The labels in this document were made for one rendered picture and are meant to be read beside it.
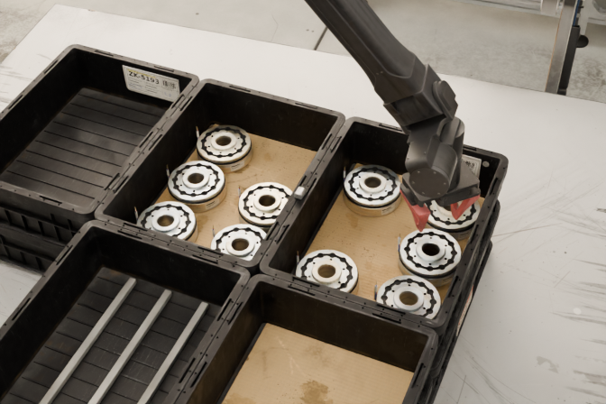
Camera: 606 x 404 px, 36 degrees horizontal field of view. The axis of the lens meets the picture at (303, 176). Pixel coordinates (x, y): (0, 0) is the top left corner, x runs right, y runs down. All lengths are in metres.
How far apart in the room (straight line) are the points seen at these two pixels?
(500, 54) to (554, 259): 1.73
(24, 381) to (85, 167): 0.47
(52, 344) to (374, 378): 0.51
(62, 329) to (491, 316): 0.73
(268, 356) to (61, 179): 0.57
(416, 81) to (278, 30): 2.26
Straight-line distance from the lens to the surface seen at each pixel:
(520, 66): 3.39
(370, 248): 1.60
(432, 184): 1.30
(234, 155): 1.72
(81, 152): 1.83
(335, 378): 1.44
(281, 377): 1.44
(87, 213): 1.57
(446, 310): 1.40
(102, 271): 1.61
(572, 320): 1.71
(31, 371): 1.52
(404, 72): 1.27
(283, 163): 1.74
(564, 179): 1.95
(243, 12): 3.63
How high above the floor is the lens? 2.03
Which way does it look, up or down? 44 degrees down
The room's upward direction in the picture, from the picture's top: 2 degrees counter-clockwise
